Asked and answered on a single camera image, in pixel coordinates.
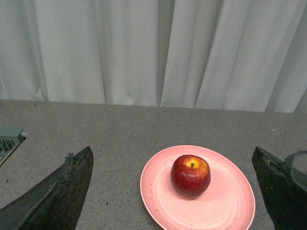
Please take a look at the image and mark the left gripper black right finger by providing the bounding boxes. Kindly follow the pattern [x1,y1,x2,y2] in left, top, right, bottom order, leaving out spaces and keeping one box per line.
[252,146,307,230]

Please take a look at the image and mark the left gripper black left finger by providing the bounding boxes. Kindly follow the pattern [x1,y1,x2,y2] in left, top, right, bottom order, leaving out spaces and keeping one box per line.
[0,147,94,230]

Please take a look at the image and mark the red yellow apple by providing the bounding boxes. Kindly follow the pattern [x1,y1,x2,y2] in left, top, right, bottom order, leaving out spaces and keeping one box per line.
[170,154,211,199]

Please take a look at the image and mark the pink round plate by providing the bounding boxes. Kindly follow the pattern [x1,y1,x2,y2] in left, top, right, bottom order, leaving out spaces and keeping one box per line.
[140,145,256,230]

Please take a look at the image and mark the grey-green slotted rack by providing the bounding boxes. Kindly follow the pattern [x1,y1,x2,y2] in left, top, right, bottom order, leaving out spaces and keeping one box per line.
[0,126,24,166]

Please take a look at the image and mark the white pleated curtain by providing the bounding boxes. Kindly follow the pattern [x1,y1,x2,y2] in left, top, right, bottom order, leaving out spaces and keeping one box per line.
[0,0,307,113]

